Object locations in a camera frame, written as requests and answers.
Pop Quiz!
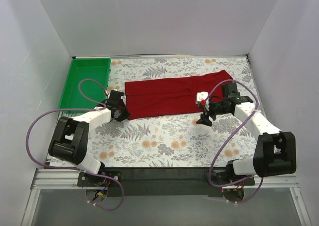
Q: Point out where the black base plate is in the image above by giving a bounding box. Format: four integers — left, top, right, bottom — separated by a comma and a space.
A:
77, 171, 122, 187
211, 170, 255, 186

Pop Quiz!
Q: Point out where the floral patterned table mat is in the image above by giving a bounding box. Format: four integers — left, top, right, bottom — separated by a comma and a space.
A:
88, 57, 257, 167

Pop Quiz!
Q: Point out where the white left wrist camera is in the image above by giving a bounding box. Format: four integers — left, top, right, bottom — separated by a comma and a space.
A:
106, 89, 125, 101

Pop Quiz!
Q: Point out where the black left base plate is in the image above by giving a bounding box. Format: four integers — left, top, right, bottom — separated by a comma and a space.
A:
77, 171, 122, 187

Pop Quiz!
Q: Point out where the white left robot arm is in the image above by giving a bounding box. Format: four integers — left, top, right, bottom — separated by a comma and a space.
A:
48, 90, 130, 186

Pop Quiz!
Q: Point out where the aluminium frame rail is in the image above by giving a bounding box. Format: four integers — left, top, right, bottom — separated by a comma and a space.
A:
22, 168, 311, 226

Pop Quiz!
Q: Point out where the red t shirt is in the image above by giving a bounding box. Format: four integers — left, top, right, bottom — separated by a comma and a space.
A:
125, 70, 232, 120

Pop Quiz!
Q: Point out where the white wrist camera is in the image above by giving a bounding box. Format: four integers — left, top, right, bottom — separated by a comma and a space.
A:
106, 89, 125, 101
195, 91, 208, 106

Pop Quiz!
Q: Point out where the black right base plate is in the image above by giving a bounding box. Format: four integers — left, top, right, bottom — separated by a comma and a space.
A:
211, 170, 255, 186

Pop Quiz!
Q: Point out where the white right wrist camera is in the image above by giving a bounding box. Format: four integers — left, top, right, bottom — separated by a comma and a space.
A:
195, 91, 208, 106

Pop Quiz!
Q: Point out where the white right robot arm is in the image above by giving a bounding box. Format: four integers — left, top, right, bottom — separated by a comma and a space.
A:
195, 80, 297, 187

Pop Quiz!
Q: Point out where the green plastic tray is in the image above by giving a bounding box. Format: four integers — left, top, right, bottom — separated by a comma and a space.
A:
59, 58, 111, 109

